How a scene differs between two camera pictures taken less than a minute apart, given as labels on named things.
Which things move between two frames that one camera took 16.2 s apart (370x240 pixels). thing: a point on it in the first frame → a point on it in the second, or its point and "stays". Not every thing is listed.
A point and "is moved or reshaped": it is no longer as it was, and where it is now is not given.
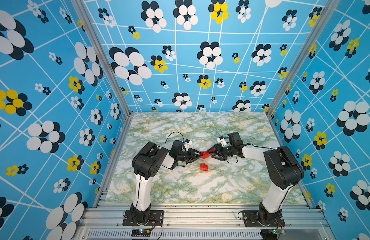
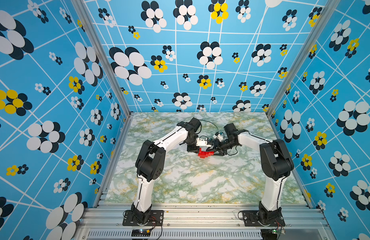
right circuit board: (270, 234) stays
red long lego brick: (205, 155) stays
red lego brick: (203, 166) is moved or reshaped
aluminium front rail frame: (202, 222) stays
